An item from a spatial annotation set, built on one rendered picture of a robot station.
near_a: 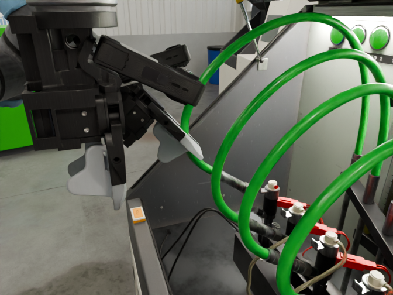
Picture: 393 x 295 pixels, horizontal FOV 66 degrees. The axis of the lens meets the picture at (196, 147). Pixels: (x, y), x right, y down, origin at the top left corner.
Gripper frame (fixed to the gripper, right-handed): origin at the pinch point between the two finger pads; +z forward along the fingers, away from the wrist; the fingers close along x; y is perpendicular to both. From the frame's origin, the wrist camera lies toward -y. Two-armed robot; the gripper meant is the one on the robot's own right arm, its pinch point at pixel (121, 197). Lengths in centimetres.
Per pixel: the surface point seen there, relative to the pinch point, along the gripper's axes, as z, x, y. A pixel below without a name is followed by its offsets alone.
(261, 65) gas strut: -7, -42, -42
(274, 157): -4.8, 4.8, -17.1
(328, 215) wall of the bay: 33, -23, -57
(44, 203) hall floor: 123, -206, 52
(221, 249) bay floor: 40, -28, -26
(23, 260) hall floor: 123, -141, 58
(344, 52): -14.9, -3.2, -32.0
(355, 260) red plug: 13.4, 6.9, -31.7
